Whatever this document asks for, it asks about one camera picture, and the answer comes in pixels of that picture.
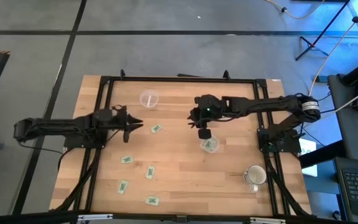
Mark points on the white ceramic mug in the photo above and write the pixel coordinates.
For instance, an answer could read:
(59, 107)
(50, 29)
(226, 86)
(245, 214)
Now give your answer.
(255, 174)

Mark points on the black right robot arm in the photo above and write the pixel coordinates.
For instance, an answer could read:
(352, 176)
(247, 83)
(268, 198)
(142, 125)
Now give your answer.
(259, 105)

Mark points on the black desk support beam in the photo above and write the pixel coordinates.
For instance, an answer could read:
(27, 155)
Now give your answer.
(322, 154)

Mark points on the grey side desk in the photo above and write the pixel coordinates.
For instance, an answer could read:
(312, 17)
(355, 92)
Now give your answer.
(353, 140)

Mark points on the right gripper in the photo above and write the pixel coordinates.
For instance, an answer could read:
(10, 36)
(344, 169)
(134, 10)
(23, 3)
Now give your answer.
(213, 105)

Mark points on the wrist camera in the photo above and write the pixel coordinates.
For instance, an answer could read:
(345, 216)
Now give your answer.
(204, 133)
(126, 137)

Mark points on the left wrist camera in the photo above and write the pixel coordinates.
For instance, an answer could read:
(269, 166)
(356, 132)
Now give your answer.
(126, 137)

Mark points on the green sweetener packet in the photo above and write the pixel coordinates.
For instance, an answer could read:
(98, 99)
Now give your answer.
(150, 172)
(122, 187)
(152, 201)
(156, 128)
(127, 159)
(210, 145)

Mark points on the white sweetener stick packet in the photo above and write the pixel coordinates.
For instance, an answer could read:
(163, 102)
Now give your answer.
(149, 101)

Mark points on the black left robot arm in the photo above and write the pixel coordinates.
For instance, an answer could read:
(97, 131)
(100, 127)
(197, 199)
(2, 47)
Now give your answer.
(57, 126)

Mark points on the black tripod stand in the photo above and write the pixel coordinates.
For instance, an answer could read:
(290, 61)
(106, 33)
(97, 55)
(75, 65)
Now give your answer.
(322, 31)

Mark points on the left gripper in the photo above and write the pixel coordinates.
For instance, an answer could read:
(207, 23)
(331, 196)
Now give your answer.
(120, 119)

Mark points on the white paper box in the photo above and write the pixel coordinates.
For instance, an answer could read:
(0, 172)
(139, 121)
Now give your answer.
(309, 146)

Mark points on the black camera mounting beam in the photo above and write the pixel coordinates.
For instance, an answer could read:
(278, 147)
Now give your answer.
(26, 217)

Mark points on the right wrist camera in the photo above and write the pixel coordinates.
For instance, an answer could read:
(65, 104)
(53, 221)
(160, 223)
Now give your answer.
(204, 133)

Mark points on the silver mounting bracket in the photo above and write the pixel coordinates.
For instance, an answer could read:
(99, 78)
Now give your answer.
(95, 216)
(267, 221)

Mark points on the clear round plastic container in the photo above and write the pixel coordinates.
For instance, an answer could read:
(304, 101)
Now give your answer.
(154, 99)
(217, 140)

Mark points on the black aluminium table frame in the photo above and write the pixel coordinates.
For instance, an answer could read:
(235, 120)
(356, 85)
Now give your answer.
(182, 80)

